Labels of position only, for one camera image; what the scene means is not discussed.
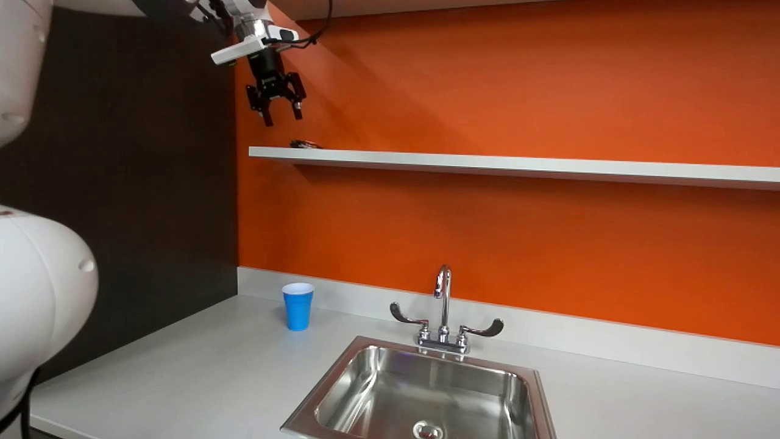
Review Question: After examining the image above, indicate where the stainless steel sink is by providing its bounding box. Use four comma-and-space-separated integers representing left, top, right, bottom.
284, 338, 559, 439

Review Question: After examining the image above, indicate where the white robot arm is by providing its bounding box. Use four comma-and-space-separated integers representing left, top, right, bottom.
0, 0, 285, 433

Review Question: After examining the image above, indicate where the chrome faucet with black handles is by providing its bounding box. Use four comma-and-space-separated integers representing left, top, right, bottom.
391, 267, 506, 356

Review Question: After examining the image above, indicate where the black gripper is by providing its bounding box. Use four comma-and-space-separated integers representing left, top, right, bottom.
247, 50, 308, 128

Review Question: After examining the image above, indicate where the blue plastic cup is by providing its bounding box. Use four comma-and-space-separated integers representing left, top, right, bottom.
284, 284, 316, 332

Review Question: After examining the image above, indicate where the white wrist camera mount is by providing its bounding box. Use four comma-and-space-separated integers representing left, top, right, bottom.
212, 19, 299, 67

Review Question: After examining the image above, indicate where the white wall shelf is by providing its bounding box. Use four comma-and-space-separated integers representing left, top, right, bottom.
250, 148, 780, 191

